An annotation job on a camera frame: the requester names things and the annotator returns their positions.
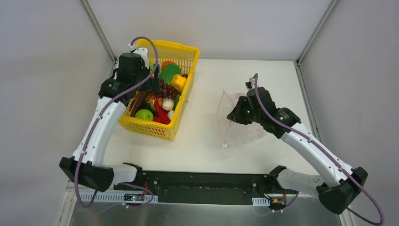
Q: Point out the green apple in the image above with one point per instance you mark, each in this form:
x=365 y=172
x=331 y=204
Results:
x=144 y=114

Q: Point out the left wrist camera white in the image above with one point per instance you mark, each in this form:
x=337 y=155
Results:
x=142 y=51

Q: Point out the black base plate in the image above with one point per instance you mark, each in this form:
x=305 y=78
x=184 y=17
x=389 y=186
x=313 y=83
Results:
x=210 y=188

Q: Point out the clear zip top bag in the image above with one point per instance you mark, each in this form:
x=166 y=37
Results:
x=234 y=135

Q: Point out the brown orange sweet potato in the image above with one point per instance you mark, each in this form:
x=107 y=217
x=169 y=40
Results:
x=139 y=100

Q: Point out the green leafy bok choy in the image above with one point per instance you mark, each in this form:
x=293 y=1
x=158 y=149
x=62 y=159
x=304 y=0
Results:
x=169 y=72

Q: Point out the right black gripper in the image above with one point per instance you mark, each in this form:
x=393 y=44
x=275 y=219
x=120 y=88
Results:
x=238 y=110

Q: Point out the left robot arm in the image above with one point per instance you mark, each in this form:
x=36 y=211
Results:
x=85 y=167

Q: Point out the red tomato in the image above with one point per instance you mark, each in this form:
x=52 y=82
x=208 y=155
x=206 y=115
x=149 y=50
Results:
x=166 y=63

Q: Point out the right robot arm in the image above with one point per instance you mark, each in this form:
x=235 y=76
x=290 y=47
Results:
x=335 y=183

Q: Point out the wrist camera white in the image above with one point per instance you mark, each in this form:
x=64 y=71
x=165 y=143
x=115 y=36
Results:
x=250 y=84
x=142 y=51

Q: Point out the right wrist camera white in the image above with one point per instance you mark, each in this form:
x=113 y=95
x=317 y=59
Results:
x=250 y=84

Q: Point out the yellow bell pepper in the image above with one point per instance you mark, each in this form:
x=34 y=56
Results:
x=178 y=82

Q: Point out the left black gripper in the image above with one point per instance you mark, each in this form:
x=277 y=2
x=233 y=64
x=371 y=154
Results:
x=149 y=84

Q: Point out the yellow plastic basket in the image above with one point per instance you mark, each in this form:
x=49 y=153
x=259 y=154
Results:
x=186 y=58

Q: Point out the dark purple grape bunch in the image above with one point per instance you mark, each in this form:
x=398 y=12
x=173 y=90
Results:
x=167 y=91

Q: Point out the pineapple with green crown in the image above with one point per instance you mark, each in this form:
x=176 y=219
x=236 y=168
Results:
x=149 y=103

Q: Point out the white mushroom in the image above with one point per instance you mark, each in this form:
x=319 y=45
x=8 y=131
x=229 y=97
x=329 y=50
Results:
x=168 y=104

